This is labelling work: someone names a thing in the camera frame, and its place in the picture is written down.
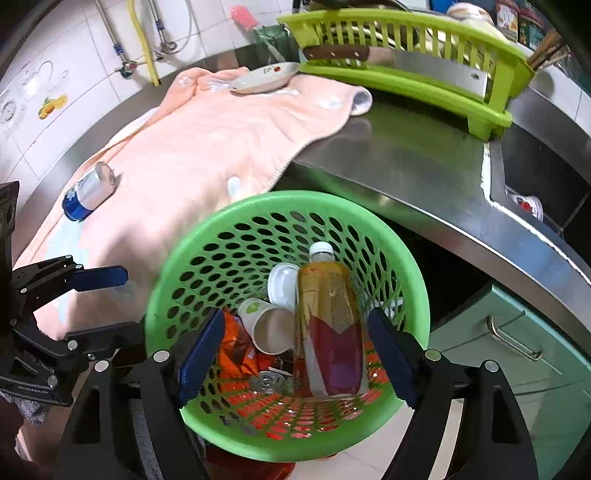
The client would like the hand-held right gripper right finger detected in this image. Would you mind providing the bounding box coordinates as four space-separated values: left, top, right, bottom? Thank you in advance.
367 307 539 480

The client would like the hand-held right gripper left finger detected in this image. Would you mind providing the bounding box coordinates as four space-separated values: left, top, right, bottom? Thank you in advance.
58 308 227 480

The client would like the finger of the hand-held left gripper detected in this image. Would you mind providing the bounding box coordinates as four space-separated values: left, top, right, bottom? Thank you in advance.
11 255 129 319
65 320 147 365

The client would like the orange snack wrapper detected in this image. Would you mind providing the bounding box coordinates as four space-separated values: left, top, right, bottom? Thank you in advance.
217 309 262 377

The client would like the white paper cup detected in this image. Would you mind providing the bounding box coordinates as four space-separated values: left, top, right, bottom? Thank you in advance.
238 298 296 355

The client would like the red cola can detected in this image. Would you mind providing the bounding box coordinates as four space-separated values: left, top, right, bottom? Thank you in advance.
249 369 289 394

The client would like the amber tea bottle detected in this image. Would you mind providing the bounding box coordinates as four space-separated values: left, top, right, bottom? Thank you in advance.
293 241 370 400

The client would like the blue drink can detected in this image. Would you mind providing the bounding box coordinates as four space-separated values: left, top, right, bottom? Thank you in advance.
63 161 118 222

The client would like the white plastic cup lid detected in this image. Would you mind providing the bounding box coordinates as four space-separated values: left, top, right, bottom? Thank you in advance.
268 263 300 311

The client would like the green plastic basket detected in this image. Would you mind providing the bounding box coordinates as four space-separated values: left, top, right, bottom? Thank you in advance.
144 190 431 462

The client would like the person's left forearm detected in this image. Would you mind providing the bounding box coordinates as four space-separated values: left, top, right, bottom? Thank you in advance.
0 390 51 476

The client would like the pink towel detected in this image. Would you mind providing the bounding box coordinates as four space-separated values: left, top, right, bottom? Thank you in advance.
14 66 374 342

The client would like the fruit sticker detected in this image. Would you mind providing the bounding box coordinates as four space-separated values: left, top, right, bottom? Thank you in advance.
38 95 69 120

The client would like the red printed white bowl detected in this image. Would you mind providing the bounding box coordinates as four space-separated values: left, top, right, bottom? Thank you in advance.
508 193 544 220

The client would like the stainless steel sink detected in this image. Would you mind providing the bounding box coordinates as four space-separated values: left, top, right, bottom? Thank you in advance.
489 124 591 241

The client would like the white flower printed plate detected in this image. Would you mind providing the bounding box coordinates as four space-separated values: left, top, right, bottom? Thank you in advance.
229 62 301 95

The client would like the green dish rack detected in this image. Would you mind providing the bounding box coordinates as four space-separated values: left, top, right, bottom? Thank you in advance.
277 8 536 139

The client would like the green glass jar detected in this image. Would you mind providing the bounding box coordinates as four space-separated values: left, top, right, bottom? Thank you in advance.
252 25 297 57

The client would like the pink bottle brush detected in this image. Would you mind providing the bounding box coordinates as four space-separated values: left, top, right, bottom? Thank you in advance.
231 4 287 63

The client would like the bundle of chopsticks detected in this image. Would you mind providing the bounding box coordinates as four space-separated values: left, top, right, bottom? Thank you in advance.
526 30 571 70

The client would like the condiment jar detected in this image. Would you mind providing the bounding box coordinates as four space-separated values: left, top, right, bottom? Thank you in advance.
517 7 550 49
496 0 520 40

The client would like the green cabinet drawer with handle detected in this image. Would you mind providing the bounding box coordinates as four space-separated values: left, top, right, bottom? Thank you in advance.
429 281 591 480

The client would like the metal cabinet handle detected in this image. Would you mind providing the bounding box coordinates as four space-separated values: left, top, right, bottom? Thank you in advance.
486 315 544 362

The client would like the yellow hose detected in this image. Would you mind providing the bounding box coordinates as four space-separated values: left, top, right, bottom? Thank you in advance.
129 0 161 88

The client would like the braided metal hose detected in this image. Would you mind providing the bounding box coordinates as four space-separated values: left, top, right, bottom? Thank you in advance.
95 0 126 52
148 0 168 47

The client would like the cleaver with wooden handle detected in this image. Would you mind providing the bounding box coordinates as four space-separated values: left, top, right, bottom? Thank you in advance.
302 45 489 103

